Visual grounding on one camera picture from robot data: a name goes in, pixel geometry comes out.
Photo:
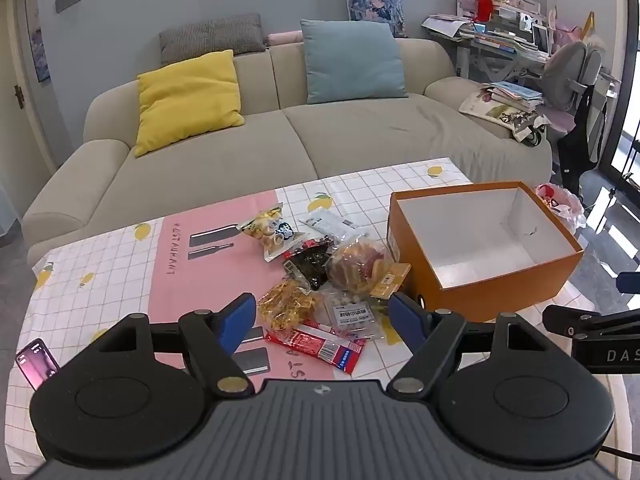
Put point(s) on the red and pink plastic bag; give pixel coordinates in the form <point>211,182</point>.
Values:
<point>562,205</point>

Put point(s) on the golden wrapped candy packet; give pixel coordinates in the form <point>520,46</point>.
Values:
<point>285,305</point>

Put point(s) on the beige fabric sofa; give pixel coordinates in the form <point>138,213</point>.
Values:
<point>360,130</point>

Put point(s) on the clear packet of pale balls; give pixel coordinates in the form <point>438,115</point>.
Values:
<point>350,315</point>

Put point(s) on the red cloth item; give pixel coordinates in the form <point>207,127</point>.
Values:
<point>484,2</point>

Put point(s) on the orange cardboard box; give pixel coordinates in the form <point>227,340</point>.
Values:
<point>500,290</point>

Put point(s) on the yellow pillow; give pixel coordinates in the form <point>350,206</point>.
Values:
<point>185,100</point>

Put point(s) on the pink and white checked tablecloth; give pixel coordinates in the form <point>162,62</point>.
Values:
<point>125,270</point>

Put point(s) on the room door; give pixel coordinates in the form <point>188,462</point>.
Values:
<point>20,125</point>

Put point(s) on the grey wall switch panel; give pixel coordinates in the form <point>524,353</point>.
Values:
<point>68,0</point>

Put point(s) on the light blue pillow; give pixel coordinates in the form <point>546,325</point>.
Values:
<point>350,60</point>

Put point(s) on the pink bolster cushion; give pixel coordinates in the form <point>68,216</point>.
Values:
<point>285,37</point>

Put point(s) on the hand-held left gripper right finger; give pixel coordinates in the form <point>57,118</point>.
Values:
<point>402,317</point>

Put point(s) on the clear packet with white label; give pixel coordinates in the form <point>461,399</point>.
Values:
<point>327,222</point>

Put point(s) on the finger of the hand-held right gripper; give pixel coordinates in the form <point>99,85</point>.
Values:
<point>565,320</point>
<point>630,281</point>

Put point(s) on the grey study desk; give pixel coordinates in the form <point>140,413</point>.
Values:
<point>487,62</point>

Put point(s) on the grey office chair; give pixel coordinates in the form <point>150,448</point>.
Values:
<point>570,75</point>

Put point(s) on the figure print pillow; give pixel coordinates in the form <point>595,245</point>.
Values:
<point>372,2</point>

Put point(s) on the dark seaweed packet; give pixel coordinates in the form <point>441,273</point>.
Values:
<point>310,262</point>

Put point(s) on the smartphone with pink screen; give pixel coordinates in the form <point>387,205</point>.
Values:
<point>37,362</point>

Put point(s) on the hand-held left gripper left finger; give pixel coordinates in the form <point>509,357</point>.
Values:
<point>240,320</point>

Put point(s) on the yellow potato stick packet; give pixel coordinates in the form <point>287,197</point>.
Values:
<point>272,232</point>

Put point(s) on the wall poster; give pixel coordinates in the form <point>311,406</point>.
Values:
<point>39,40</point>

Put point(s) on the clear bag of small snacks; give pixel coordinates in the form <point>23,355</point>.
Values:
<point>355,267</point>

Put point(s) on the pile of books on desk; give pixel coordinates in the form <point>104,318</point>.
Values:
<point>480,35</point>

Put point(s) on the red snack packet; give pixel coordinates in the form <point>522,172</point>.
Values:
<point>320,345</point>

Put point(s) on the stack of books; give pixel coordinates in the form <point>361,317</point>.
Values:
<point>515,95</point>

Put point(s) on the grey textured pillow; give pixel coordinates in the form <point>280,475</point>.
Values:
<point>210,35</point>

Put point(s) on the black clothing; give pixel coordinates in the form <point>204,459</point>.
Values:
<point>580,150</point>

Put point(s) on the golden yellow flat packet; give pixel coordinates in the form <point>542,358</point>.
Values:
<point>390,280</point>

